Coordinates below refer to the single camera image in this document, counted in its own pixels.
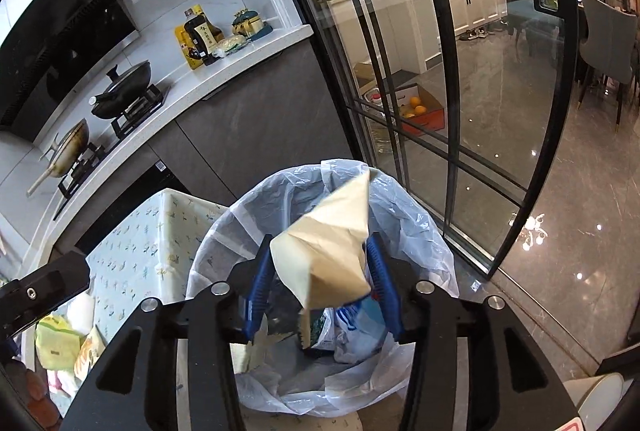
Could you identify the trash bin with clear liner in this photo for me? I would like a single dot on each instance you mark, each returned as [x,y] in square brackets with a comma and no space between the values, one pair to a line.
[415,221]

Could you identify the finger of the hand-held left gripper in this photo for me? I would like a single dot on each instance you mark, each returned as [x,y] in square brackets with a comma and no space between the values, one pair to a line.
[50,286]

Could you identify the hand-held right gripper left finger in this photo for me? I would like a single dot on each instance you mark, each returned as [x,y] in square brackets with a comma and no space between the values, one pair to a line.
[257,296]

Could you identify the spice jar set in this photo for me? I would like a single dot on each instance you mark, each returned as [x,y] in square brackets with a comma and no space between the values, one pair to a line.
[250,26]

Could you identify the black gas stove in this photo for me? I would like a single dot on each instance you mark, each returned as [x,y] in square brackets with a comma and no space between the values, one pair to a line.
[135,111]

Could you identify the glass sliding door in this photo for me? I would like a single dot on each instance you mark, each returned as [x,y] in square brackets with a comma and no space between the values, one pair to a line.
[400,61]

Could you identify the grey dining chair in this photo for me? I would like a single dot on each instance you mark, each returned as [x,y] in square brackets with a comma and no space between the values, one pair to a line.
[610,46]

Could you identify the yellow food packet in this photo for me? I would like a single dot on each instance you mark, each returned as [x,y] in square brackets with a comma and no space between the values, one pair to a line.
[181,38]

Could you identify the white kitchen counter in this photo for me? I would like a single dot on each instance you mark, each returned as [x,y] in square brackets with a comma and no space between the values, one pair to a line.
[260,111]

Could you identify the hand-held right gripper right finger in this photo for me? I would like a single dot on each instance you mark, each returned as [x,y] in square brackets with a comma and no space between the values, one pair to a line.
[387,301]

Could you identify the beige wok with lid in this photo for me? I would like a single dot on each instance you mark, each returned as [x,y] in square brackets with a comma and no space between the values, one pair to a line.
[70,151]

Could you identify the white blue wet wipes packet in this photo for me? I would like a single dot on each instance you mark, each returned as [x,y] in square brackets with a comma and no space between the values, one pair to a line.
[360,326]

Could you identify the pale mesh food bag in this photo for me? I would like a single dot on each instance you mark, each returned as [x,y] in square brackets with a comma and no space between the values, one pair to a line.
[233,45]

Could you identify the dark dining table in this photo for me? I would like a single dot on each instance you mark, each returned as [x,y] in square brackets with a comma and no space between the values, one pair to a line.
[540,16]

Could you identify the black wok with lid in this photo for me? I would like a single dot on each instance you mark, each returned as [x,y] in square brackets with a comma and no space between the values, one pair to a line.
[125,86]

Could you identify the dark sauce bottle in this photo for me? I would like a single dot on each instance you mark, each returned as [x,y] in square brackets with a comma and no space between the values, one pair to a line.
[200,36]

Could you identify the brown cardboard box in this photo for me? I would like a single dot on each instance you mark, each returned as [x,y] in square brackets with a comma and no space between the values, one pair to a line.
[370,81]

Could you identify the black built-in oven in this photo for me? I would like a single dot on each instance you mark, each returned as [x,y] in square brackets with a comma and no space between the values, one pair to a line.
[155,181]

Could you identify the black range hood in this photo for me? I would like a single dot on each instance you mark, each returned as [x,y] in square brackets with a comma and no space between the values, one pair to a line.
[60,51]

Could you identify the white round container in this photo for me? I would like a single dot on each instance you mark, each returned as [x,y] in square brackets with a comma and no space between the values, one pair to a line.
[595,401]

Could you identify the beige paper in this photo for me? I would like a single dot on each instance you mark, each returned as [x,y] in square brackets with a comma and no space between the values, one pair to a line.
[330,241]

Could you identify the box of oranges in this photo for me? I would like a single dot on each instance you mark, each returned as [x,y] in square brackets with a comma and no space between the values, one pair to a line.
[425,111]

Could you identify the green tissue packet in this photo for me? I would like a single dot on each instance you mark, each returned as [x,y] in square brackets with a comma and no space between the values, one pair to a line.
[57,341]

